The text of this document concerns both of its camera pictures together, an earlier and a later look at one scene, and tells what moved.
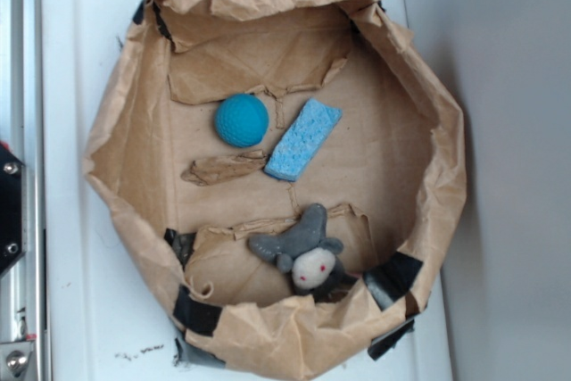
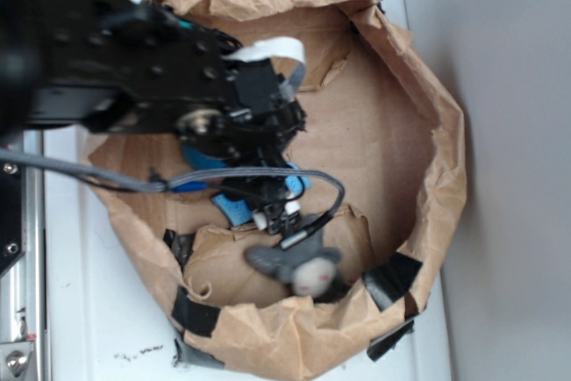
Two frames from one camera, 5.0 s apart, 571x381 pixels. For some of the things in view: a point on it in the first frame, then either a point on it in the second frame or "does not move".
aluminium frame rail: x=21 y=285 does not move
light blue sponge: x=302 y=141 -> x=234 y=211
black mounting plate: x=13 y=211 does not move
